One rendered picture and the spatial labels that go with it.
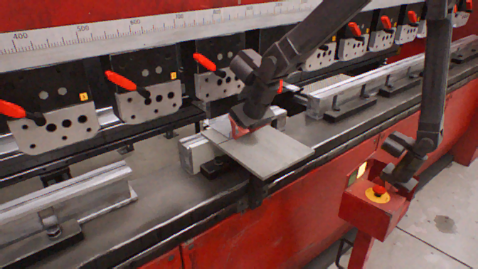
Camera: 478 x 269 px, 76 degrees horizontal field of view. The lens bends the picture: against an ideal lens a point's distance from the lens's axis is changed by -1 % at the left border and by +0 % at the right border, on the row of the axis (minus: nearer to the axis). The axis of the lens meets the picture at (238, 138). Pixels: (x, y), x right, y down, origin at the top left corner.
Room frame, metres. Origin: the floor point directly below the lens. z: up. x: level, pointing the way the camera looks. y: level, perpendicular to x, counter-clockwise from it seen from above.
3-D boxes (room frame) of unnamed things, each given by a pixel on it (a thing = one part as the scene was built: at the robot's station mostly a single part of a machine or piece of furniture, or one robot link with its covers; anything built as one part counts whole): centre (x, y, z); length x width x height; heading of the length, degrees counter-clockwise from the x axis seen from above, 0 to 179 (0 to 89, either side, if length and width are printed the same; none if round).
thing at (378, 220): (0.79, -0.46, 0.75); 0.20 x 0.16 x 0.18; 134
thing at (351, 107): (1.16, -0.46, 0.89); 0.30 x 0.05 x 0.03; 128
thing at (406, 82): (1.41, -0.78, 0.89); 0.30 x 0.05 x 0.03; 128
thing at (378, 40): (1.31, -0.56, 1.18); 0.15 x 0.09 x 0.17; 128
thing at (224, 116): (0.83, 0.05, 1.05); 0.10 x 0.02 x 0.10; 128
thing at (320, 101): (1.61, -0.95, 0.92); 1.67 x 0.06 x 0.10; 128
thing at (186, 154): (0.87, 0.00, 0.92); 0.39 x 0.06 x 0.10; 128
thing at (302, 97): (1.50, -0.19, 0.81); 0.64 x 0.08 x 0.14; 38
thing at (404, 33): (1.43, -0.72, 1.18); 0.15 x 0.09 x 0.17; 128
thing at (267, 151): (0.71, -0.04, 1.00); 0.26 x 0.18 x 0.01; 38
